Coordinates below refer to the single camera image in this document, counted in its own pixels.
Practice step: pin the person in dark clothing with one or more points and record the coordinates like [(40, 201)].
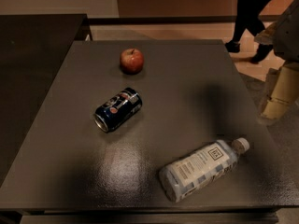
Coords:
[(247, 18)]

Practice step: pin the blue Pepsi soda can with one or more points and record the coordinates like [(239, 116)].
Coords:
[(114, 112)]

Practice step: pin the red apple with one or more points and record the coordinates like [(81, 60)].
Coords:
[(131, 61)]

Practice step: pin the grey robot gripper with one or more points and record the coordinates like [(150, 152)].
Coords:
[(288, 39)]

